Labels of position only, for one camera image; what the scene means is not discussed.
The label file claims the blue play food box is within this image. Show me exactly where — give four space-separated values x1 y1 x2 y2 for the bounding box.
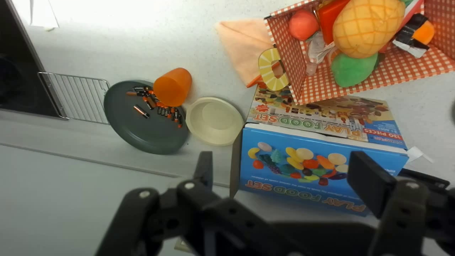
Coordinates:
230 88 409 215

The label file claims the pineapple plush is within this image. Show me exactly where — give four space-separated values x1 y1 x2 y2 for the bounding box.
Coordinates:
332 0 405 58

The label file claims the orange napkin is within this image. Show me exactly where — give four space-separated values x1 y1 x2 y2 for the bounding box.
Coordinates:
216 19 273 87

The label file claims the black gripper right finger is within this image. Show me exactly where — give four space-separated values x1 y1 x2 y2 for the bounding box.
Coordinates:
347 151 396 218

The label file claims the red checkered basket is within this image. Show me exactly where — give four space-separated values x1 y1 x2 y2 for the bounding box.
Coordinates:
264 0 455 104

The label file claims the orange cup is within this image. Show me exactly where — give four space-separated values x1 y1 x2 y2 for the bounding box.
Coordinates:
153 67 192 107

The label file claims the cream bowl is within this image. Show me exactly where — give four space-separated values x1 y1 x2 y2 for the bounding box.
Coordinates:
186 97 244 147

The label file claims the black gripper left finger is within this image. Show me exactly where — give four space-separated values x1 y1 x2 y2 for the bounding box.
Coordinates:
193 151 213 189

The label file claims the grey plate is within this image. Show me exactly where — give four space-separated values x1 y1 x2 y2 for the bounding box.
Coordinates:
104 81 189 155

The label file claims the wire rack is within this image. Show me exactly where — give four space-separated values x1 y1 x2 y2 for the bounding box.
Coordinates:
38 71 109 124

